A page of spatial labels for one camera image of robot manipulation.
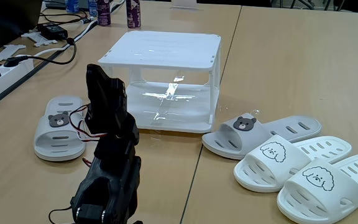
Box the white cable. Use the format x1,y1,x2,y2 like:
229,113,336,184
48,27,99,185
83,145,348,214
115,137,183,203
16,18,99,58

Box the grey bear slipper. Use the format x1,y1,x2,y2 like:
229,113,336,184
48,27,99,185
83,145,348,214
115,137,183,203
33,95,87,162
201,112,323,161

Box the black laptop screen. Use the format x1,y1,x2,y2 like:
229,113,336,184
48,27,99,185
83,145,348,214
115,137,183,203
0,0,43,57

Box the black power adapter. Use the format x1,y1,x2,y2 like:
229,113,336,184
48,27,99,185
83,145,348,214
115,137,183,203
37,22,69,41

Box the white flat bracket piece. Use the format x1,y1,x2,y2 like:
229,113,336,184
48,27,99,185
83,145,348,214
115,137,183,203
0,44,27,62
20,30,58,48

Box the blue bottle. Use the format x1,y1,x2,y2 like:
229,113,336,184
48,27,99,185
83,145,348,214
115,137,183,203
65,0,80,14
88,0,98,18

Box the white power strip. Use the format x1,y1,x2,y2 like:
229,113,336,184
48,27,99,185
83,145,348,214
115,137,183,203
0,57,35,108

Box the white two-shelf shoe rack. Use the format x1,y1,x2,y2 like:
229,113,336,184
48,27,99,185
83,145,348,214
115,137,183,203
97,30,223,134

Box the black plug with cable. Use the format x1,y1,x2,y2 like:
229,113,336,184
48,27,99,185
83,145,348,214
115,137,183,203
3,37,78,68

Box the white dog slipper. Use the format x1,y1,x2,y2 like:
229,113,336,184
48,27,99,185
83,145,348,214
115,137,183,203
233,134,353,193
276,153,358,224

